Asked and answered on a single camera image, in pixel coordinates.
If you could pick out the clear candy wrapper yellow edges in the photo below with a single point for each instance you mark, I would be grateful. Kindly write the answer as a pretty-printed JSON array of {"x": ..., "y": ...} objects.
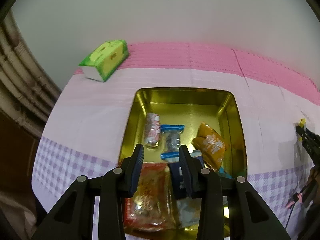
[{"x": 302, "y": 122}]

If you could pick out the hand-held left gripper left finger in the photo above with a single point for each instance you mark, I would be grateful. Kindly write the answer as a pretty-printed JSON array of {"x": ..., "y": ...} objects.
[{"x": 138, "y": 170}]

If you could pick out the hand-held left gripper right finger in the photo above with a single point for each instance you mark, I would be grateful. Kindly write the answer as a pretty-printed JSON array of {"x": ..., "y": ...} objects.
[{"x": 185, "y": 172}]

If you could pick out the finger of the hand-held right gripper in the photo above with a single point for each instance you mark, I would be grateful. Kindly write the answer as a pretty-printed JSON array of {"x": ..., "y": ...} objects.
[{"x": 308, "y": 141}]

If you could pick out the green tissue pack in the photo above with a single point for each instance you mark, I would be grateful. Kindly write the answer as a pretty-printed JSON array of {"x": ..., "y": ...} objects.
[{"x": 107, "y": 57}]

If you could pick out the navy cracker packet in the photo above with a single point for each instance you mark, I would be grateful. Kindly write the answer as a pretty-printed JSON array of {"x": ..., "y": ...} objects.
[{"x": 176, "y": 177}]

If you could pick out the clear packet of golden snacks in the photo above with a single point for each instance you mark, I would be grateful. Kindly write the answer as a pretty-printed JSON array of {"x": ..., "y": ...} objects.
[{"x": 152, "y": 187}]

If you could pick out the yellow snack packet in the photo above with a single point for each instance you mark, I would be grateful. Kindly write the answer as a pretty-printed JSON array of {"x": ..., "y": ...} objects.
[{"x": 210, "y": 145}]

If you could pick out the red snack packet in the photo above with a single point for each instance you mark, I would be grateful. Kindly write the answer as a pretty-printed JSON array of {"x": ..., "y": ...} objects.
[{"x": 130, "y": 212}]

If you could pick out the brown rectangular tin box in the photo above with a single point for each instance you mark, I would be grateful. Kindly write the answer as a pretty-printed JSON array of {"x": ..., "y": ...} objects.
[{"x": 185, "y": 105}]

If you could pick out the blue candy wrapper red label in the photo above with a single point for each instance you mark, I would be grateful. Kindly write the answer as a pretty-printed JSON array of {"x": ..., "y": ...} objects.
[{"x": 172, "y": 140}]

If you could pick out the pink patterned snack packet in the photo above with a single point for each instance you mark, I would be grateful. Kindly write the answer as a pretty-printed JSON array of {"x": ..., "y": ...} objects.
[{"x": 152, "y": 130}]

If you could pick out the beige curtain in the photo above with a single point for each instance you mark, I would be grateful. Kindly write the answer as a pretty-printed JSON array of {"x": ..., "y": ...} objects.
[{"x": 15, "y": 80}]

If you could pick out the small blue dark candy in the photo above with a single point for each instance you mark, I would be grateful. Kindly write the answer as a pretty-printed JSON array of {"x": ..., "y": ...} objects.
[{"x": 222, "y": 173}]

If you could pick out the pink and purple checked bedsheet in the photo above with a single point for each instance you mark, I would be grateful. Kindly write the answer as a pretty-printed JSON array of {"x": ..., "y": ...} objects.
[{"x": 87, "y": 105}]

